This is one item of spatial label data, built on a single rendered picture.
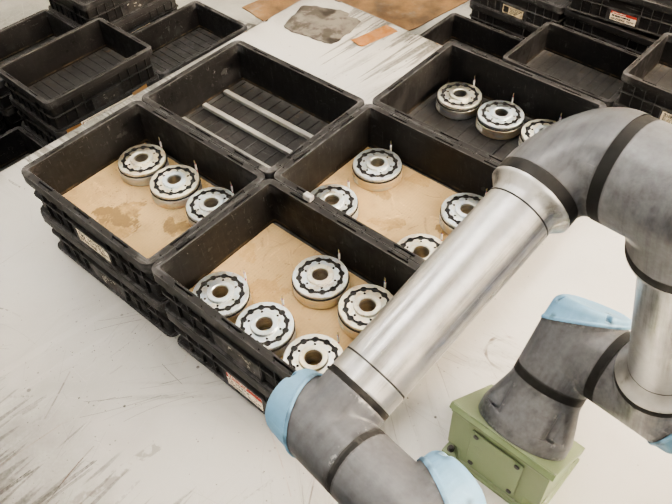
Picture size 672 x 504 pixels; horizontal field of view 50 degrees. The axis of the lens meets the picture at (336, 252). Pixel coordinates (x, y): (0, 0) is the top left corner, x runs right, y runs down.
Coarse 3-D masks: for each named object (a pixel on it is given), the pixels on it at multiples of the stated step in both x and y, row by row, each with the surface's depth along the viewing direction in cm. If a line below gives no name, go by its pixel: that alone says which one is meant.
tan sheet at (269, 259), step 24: (264, 240) 139; (288, 240) 139; (240, 264) 135; (264, 264) 135; (288, 264) 135; (192, 288) 132; (264, 288) 131; (288, 288) 131; (312, 312) 127; (336, 312) 127; (336, 336) 123
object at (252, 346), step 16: (256, 192) 134; (288, 192) 133; (320, 208) 131; (208, 224) 129; (336, 224) 128; (192, 240) 126; (368, 240) 125; (176, 256) 124; (400, 256) 122; (160, 272) 121; (176, 288) 119; (192, 304) 117; (208, 320) 117; (224, 320) 115; (240, 336) 112; (256, 352) 110; (272, 352) 110; (272, 368) 110; (288, 368) 108
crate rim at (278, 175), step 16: (384, 112) 149; (336, 128) 146; (416, 128) 145; (320, 144) 142; (448, 144) 141; (480, 160) 138; (304, 192) 134; (336, 208) 130; (352, 224) 127; (384, 240) 124; (416, 256) 122
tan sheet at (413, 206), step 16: (352, 160) 154; (336, 176) 151; (352, 176) 151; (416, 176) 150; (368, 192) 147; (384, 192) 147; (400, 192) 147; (416, 192) 147; (432, 192) 147; (448, 192) 146; (368, 208) 144; (384, 208) 144; (400, 208) 144; (416, 208) 144; (432, 208) 143; (368, 224) 141; (384, 224) 141; (400, 224) 141; (416, 224) 141; (432, 224) 140
